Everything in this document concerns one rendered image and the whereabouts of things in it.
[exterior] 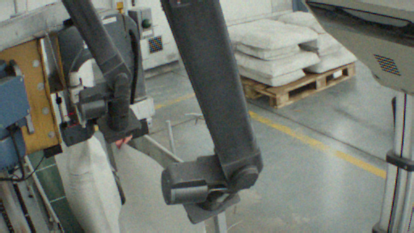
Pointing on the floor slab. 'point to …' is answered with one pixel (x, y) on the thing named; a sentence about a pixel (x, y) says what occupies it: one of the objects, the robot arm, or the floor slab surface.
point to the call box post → (220, 223)
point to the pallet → (277, 98)
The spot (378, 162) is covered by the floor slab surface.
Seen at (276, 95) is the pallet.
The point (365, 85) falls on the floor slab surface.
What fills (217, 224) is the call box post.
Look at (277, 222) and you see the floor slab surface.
